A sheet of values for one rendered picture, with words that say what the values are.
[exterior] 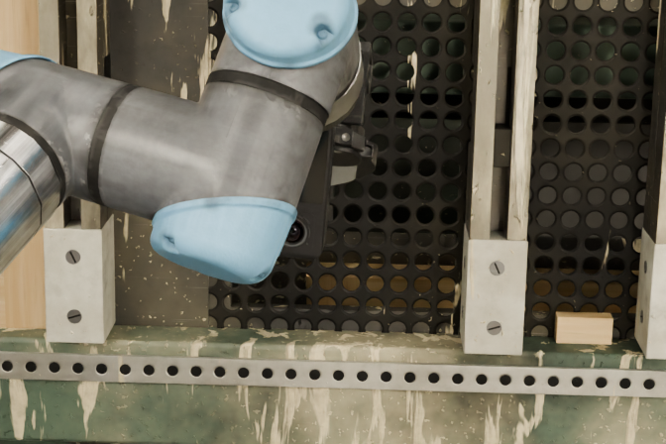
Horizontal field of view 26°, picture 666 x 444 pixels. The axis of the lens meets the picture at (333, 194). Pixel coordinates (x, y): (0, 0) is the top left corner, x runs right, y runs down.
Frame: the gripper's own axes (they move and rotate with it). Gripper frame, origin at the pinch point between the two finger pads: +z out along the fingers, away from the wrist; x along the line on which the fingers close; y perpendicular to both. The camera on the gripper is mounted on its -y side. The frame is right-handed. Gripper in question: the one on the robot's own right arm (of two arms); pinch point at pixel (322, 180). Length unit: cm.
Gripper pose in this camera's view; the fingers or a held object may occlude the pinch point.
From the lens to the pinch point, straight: 115.3
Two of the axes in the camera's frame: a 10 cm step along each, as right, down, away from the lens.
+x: -9.9, -1.0, 0.9
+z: 0.6, 2.4, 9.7
